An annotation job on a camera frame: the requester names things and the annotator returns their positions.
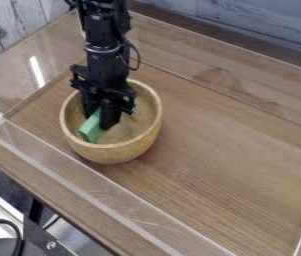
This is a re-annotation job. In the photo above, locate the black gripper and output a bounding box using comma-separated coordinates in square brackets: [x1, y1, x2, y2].
[70, 44, 137, 130]

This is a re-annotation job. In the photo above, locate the green rectangular block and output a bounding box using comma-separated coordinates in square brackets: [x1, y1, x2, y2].
[78, 106, 107, 144]

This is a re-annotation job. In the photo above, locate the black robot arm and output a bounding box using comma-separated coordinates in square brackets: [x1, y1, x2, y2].
[70, 0, 140, 130]

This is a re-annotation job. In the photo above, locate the brown wooden bowl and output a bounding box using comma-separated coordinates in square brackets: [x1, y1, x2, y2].
[59, 79, 164, 164]

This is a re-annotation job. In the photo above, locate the clear acrylic tray wall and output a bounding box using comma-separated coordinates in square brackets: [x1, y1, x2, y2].
[0, 113, 236, 256]

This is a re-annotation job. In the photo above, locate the black cable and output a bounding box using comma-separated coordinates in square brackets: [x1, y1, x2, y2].
[0, 218, 25, 256]

